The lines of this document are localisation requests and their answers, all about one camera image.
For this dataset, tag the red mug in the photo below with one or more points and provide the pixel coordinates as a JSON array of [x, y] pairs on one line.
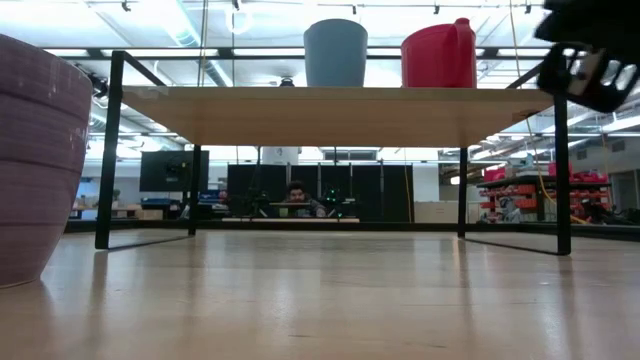
[[437, 57]]

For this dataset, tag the grey cup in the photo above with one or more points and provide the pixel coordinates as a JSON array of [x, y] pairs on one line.
[[335, 52]]

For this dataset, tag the purple ribbed cup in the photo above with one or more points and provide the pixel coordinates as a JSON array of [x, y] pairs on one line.
[[40, 165]]

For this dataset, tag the wooden shelf board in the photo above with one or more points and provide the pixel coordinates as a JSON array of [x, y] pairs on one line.
[[335, 117]]

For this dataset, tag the workbench with red bins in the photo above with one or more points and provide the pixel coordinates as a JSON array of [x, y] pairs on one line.
[[530, 197]]

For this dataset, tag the cardboard box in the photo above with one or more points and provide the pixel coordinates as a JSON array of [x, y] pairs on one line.
[[440, 212]]

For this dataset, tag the black partition panels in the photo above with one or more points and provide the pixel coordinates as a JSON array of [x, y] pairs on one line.
[[370, 192]]

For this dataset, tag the person at desk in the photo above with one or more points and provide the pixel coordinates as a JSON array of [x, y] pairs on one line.
[[299, 196]]

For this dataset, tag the black monitor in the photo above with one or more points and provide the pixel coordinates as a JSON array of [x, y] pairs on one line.
[[172, 171]]

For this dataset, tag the blue storage bin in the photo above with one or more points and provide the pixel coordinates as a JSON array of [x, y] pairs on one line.
[[160, 203]]

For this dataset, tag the black clamp device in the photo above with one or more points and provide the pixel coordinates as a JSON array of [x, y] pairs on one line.
[[98, 85]]

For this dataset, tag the black metal shelf leg frame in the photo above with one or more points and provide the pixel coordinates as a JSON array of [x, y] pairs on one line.
[[561, 165], [108, 150]]

